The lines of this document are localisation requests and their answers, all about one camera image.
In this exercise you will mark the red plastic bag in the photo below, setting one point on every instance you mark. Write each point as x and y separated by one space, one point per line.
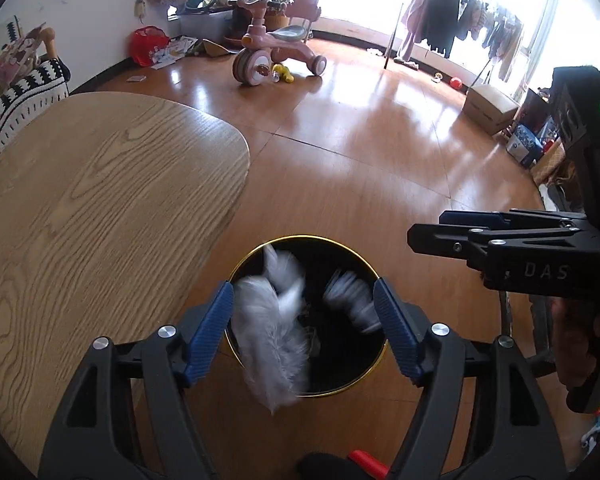
145 42

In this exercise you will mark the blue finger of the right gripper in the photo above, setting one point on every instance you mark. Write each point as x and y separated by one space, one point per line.
442 240
476 219

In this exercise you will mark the oval wooden table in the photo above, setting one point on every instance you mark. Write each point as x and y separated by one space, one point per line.
110 204

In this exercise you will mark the black white striped sofa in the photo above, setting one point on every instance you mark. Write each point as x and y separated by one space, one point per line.
46 83

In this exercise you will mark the beige storage box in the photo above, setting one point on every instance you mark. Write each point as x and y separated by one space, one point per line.
489 108

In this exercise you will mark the pink children tricycle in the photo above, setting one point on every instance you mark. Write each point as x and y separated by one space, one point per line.
262 48

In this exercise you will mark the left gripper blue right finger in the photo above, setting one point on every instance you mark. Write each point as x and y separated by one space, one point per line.
402 324

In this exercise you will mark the black metal chair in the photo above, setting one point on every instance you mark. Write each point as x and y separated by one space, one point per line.
528 322

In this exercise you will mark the black gold-rimmed trash bin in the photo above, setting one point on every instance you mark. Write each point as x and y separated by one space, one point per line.
341 354

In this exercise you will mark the clothes rack with garments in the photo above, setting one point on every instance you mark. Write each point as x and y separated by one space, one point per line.
440 23

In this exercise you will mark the white tissue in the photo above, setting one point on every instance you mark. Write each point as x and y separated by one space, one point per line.
265 332

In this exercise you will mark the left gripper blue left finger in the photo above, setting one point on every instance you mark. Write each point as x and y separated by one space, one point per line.
203 328

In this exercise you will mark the yellow toy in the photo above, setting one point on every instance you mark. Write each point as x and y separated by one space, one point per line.
281 72

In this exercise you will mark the pink patterned cushion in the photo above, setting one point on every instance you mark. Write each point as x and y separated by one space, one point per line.
18 58

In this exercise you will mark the right hand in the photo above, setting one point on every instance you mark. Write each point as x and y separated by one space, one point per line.
573 362

